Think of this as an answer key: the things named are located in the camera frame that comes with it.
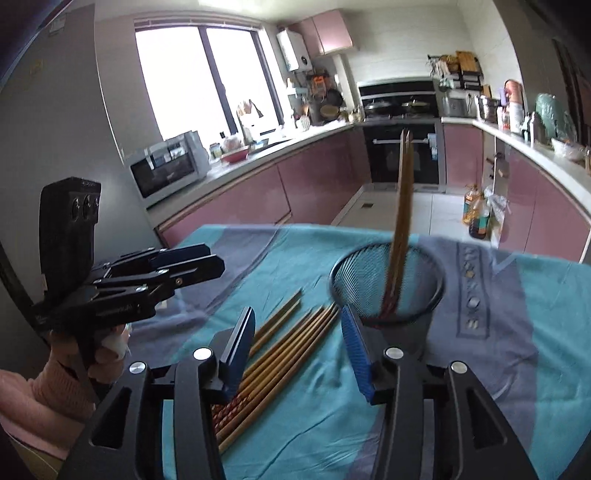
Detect hanging frying pan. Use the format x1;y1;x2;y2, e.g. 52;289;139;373
325;88;345;108

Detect wall spice rack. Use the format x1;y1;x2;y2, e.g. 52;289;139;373
427;51;484;92

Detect bamboo chopstick red floral end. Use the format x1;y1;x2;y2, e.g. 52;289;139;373
213;305;334;433

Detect pink left sleeve forearm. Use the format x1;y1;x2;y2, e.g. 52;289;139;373
0;355;95;460

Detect steel stock pot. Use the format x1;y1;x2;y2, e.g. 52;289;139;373
477;95;501;124

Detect red bowl on counter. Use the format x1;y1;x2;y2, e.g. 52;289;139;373
221;146;249;164

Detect plain bamboo chopstick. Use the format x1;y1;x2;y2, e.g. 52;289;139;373
216;308;342;455

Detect cooking oil bottle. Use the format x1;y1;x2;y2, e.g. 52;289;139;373
462;184;481;225

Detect black range hood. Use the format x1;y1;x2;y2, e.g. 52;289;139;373
356;77;436;105

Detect teal grey tablecloth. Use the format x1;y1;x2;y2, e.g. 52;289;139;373
129;225;590;479

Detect green ceramic jar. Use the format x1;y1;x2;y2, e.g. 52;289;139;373
535;93;578;142

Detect dark sauce bottle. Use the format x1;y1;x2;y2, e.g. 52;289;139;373
469;197;490;240

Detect white water heater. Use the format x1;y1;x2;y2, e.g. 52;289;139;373
276;29;312;72

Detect black built-in oven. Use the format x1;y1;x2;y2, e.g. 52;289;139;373
363;119;447;192

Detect pink lower cabinets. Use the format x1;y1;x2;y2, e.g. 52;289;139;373
148;118;590;262

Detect black mesh utensil holder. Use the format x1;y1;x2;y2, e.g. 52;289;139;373
329;242;446;358

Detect left hand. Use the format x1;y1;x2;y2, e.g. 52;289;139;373
49;324;131;384

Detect white microwave oven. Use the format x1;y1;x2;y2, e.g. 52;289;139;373
124;131;211;209

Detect pink upper cabinet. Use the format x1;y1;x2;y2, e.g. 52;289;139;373
290;9;353;58

